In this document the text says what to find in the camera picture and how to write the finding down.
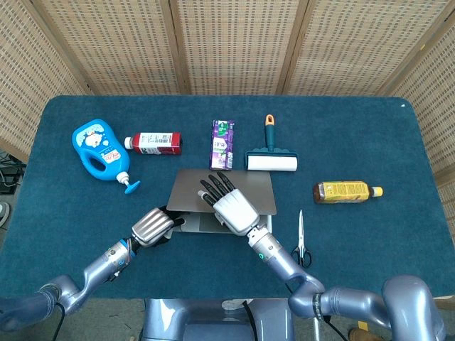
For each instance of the blue table cloth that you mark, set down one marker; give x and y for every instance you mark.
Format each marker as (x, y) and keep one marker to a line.
(337, 135)

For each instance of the red juice bottle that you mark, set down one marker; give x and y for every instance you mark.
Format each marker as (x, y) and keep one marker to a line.
(156, 144)

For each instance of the yellow label tea bottle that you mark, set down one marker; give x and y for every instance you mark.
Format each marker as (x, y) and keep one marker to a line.
(341, 192)

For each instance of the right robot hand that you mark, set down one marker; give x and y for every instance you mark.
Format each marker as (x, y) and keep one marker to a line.
(231, 206)

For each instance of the silver-blue robot torso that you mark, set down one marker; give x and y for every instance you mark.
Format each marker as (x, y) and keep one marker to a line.
(217, 319)

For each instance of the teal lint roller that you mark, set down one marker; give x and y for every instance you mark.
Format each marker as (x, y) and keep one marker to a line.
(272, 161)

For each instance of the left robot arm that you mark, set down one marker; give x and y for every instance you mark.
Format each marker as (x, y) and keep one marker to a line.
(89, 270)

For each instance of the silver laptop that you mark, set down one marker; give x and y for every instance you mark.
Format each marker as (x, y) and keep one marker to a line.
(249, 188)

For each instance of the purple drink carton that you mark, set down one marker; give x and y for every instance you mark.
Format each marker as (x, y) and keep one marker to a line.
(222, 145)

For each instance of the blue pump detergent bottle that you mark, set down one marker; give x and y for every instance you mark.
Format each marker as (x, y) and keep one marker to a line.
(101, 152)

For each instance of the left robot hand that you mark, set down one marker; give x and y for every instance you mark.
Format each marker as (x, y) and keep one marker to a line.
(153, 227)

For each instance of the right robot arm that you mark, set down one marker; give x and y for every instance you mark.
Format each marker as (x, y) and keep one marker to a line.
(320, 284)

